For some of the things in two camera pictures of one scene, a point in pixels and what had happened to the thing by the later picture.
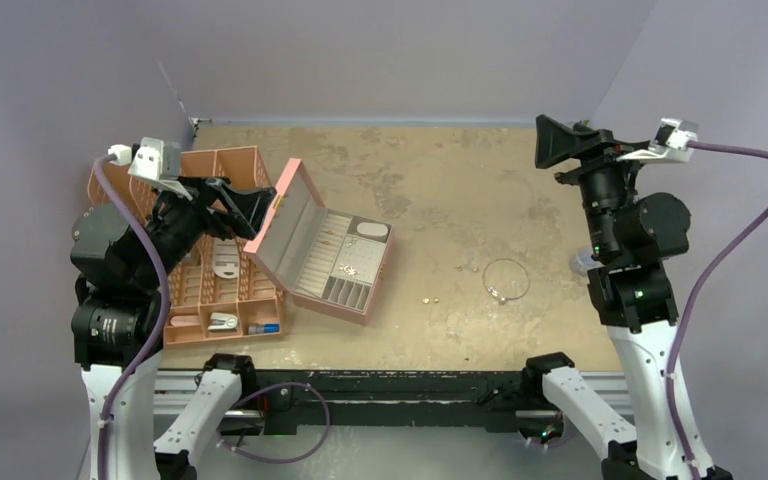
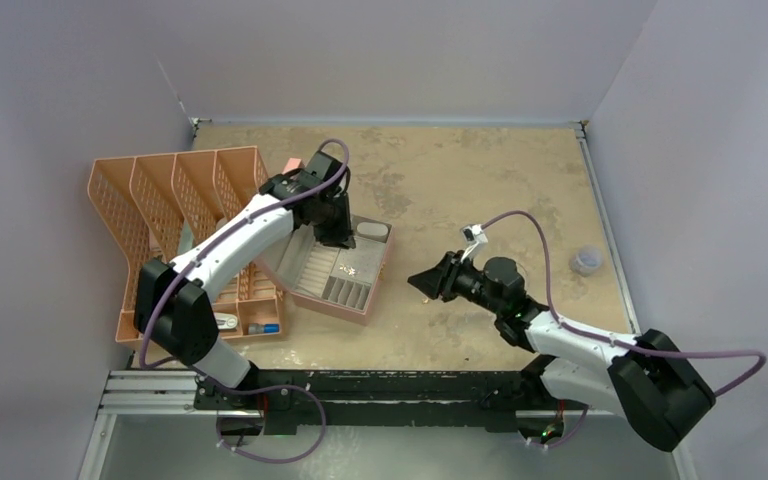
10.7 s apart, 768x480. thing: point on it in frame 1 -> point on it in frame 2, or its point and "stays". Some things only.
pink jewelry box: [328, 261] stays
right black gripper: [556, 142] -> [440, 280]
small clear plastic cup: [581, 262] stays
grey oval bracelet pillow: [372, 228] stays
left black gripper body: [180, 221] -> [333, 224]
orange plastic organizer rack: [219, 293] stays
